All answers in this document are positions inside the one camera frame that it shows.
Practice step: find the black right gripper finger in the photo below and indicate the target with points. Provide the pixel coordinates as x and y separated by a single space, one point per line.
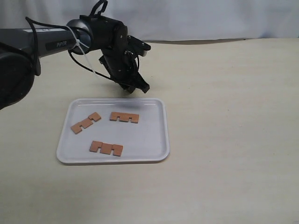
128 87

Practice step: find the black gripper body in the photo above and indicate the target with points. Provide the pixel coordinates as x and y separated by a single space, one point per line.
122 66

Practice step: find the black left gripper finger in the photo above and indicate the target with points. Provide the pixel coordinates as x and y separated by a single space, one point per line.
140 83

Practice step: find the notched wooden piece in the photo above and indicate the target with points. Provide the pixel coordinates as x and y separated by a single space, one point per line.
124 117
106 148
77 128

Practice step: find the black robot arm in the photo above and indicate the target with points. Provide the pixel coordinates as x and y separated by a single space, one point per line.
22 49

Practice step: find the white backdrop cloth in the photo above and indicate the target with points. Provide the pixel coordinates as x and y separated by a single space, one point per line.
169 20

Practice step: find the white rectangular plastic tray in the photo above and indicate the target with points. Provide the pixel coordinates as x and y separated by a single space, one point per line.
146 141

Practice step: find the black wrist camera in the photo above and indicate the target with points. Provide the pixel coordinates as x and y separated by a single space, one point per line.
137 47

